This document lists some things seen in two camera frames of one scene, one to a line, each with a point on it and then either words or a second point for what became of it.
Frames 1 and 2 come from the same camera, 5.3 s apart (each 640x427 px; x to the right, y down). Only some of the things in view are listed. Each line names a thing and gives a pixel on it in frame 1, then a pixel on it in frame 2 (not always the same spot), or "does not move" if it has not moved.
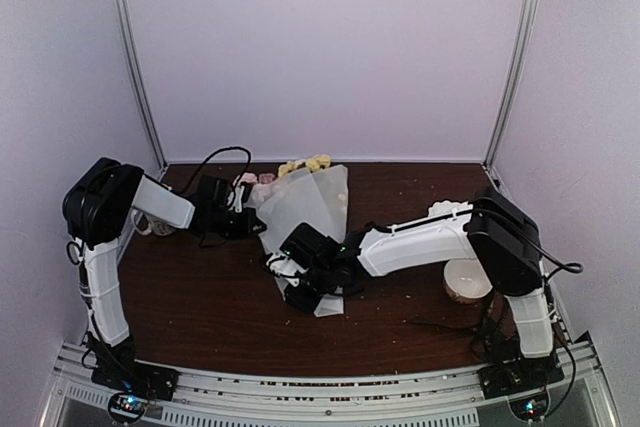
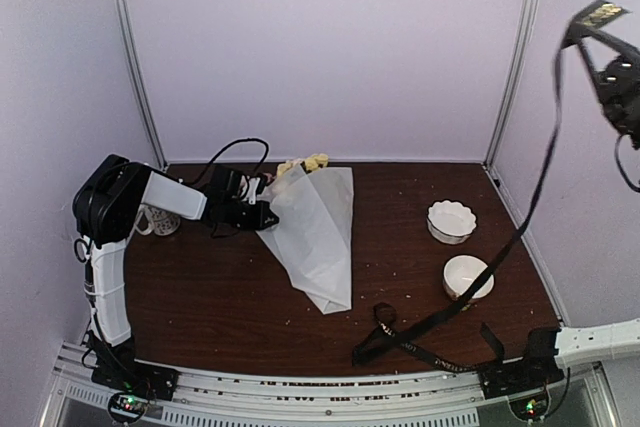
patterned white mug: (148, 225) does not move
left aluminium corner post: (135, 54) does not move
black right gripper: (306, 304) → (619, 84)
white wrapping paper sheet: (316, 195) does not move
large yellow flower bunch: (313, 164) does not move
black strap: (445, 325) → (385, 315)
